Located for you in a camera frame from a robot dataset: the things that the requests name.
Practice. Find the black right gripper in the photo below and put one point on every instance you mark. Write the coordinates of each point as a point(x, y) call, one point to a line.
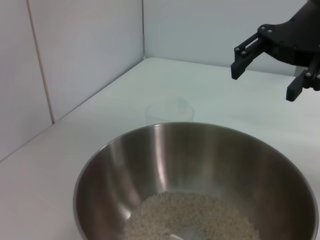
point(297, 40)

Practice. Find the stainless steel mixing bowl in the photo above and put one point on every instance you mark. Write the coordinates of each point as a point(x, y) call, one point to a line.
point(225, 162)

